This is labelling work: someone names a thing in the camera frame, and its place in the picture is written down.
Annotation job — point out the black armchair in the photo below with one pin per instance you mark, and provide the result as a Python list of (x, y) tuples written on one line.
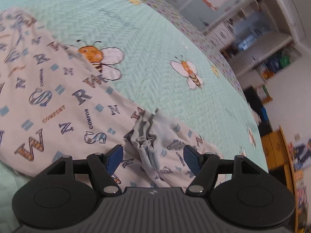
[(252, 97)]

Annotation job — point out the white drawer cabinet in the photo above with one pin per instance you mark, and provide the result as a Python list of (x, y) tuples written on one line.
[(223, 32)]

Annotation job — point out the green bee-print quilt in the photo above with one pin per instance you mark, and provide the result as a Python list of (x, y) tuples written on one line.
[(158, 41)]

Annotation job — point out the white letter-print pajama pants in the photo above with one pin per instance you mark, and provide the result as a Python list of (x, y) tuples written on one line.
[(60, 89)]

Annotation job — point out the green bag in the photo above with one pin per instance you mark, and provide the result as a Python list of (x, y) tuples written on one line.
[(284, 60)]

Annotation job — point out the wooden desk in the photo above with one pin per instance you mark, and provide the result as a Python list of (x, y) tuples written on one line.
[(274, 148)]

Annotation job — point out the green and white carton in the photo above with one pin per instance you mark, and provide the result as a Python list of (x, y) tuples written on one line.
[(262, 93)]

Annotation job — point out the white door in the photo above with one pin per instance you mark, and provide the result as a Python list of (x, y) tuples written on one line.
[(272, 44)]

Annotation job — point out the uniformed figure portrait board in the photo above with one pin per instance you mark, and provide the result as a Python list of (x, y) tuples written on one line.
[(303, 149)]

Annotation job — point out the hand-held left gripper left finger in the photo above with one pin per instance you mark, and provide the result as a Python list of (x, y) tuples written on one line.
[(114, 159)]

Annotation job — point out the blue cloth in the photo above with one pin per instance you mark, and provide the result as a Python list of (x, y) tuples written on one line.
[(264, 113)]

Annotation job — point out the beige wall switch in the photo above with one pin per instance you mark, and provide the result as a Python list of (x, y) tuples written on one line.
[(297, 136)]

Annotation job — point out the sliding-door wardrobe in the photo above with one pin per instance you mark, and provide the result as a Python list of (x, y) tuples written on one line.
[(189, 3)]

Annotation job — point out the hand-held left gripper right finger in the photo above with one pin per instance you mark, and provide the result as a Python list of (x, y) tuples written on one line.
[(192, 160)]

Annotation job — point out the blue bag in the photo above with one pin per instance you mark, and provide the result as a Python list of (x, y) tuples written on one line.
[(272, 65)]

